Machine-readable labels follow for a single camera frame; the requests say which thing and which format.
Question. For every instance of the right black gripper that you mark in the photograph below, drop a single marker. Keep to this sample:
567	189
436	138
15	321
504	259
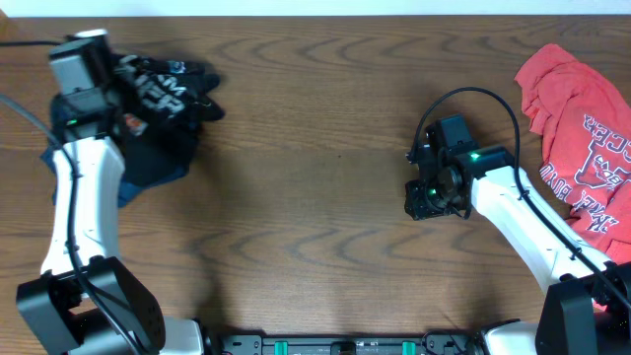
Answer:
419	209

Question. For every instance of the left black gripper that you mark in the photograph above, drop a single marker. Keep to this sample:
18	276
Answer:
112	84

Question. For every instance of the black orange-patterned jersey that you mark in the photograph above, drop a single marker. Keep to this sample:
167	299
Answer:
164	94

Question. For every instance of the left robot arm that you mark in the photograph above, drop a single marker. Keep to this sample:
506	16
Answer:
85	300

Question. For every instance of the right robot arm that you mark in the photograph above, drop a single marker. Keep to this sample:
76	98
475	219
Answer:
586	306

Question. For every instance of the folded black garment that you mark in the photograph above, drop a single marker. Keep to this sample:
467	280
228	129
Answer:
153	154

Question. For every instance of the folded navy blue garment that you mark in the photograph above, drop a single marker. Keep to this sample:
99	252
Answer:
128	190

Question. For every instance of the red soccer t-shirt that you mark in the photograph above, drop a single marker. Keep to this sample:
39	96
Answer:
584	123

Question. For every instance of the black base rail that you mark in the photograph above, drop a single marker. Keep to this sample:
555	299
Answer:
431	343

